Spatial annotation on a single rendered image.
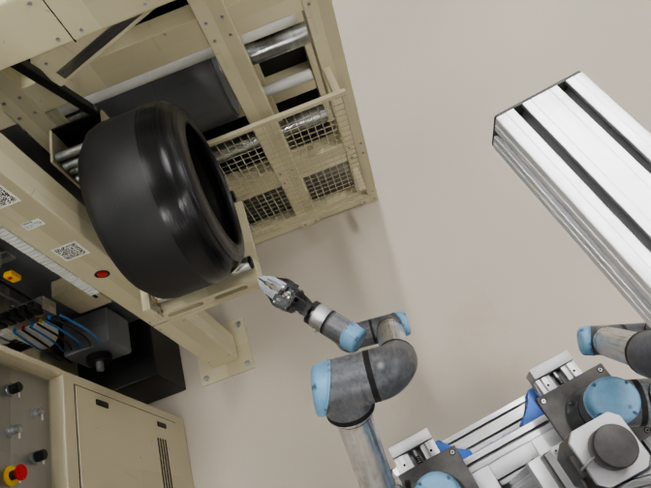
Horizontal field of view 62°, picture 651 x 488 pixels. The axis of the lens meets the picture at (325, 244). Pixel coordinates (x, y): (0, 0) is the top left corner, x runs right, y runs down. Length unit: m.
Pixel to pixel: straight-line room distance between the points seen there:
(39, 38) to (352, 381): 1.07
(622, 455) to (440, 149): 2.33
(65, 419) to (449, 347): 1.55
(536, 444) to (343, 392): 0.79
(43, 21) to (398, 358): 1.11
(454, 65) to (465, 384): 1.85
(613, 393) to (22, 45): 1.66
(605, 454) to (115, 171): 1.20
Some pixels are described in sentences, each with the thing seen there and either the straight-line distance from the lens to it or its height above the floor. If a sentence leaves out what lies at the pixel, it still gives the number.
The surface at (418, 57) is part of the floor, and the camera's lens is 3.49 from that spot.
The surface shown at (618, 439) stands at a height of 1.57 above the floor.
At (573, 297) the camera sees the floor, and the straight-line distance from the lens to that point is 2.66.
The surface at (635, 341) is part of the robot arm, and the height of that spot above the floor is 1.28.
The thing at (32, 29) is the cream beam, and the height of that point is 1.70.
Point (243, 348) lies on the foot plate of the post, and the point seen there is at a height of 0.01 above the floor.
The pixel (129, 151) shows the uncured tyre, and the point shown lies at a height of 1.45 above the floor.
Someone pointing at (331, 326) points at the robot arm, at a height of 1.03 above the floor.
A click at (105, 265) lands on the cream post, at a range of 1.80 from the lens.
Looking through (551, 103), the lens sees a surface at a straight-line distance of 0.53.
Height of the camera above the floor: 2.43
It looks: 60 degrees down
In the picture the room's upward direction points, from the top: 25 degrees counter-clockwise
